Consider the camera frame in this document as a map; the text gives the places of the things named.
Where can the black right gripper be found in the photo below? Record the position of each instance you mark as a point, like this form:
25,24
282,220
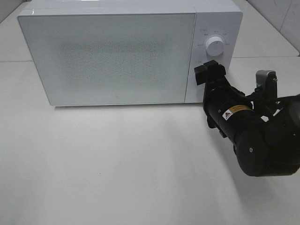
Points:
219,95

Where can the white microwave door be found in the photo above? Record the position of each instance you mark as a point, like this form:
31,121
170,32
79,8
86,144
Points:
111,59

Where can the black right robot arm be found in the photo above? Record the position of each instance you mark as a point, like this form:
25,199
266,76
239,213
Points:
264,128

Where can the upper white power knob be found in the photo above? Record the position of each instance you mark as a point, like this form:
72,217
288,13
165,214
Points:
215,45

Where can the white microwave oven body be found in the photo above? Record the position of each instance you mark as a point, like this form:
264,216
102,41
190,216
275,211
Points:
212,17

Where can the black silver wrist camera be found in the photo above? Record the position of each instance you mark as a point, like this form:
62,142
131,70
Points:
266,84

